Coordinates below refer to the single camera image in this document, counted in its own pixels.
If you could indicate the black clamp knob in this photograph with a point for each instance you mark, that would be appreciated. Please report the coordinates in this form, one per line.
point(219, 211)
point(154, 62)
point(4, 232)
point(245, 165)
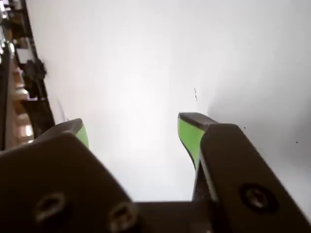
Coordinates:
point(36, 69)

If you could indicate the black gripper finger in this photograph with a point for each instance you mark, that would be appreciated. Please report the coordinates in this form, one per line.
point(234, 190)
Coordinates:
point(238, 174)
point(48, 182)

